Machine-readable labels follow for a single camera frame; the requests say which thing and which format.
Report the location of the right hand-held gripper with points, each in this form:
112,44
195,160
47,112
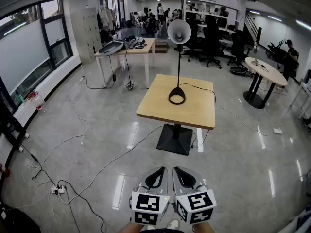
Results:
187,189

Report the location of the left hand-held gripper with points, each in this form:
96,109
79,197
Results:
155,187

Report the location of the black desk lamp white head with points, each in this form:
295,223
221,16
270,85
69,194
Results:
179,57

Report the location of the person's left forearm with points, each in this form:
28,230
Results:
130,228

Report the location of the person's right forearm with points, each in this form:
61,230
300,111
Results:
202,228

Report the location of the white desk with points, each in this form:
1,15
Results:
303,91

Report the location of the person's white shoe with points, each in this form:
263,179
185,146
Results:
173,224

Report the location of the white power strip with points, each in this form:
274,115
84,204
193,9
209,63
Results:
59,189

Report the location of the white power adapter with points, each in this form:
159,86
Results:
277,130

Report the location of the round black floor disc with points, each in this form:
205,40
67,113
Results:
238,70

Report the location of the white long-legged table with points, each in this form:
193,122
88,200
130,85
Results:
143,48

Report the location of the wooden step platform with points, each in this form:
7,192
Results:
161,46

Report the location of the round wooden table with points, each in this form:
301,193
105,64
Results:
267,72

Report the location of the clear plastic water bottle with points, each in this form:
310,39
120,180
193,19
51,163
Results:
39,103

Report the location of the grey plastic shell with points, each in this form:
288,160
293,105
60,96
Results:
110,48

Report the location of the black devices pile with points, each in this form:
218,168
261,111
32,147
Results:
134,42

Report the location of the black office chair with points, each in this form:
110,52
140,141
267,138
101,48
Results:
193,36
212,40
238,47

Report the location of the slim metal stand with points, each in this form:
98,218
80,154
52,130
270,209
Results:
256,47

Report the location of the grey locker cabinet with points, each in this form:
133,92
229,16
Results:
88,34

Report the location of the clothes rack with coats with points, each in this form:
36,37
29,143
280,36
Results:
107,18

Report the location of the black staircase railing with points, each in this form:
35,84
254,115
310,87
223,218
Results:
251,25

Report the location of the black framed window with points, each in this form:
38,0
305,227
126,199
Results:
24,54

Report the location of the ceiling strip light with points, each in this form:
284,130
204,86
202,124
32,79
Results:
303,25
275,18
255,12

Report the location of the wooden table black pedestal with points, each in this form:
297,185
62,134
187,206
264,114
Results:
194,108

